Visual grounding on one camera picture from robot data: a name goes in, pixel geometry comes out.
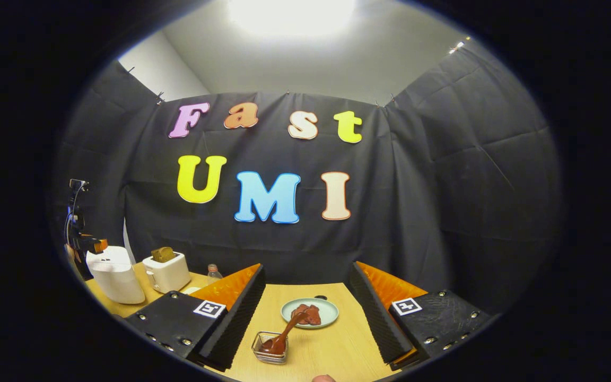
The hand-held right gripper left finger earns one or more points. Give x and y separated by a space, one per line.
236 323

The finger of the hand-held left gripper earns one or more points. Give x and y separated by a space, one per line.
96 245

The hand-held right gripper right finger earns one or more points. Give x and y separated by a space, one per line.
377 323

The white divided bean tray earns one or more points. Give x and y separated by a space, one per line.
191 290

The brown bread slice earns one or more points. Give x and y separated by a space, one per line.
162 254

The ceiling light panel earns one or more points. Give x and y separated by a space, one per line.
292 13

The black backdrop cloth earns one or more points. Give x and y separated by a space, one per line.
443 201

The small ceiling spotlight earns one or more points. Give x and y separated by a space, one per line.
454 49

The white toaster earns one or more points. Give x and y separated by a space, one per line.
170 276

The brown wooden spoon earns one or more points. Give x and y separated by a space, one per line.
276 345

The red meat slice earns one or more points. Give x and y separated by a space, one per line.
314 317
299 313

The pale green plate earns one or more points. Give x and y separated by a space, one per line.
329 313

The clear plastic bottle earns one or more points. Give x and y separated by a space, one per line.
214 275

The white rice cooker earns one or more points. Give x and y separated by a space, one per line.
117 278

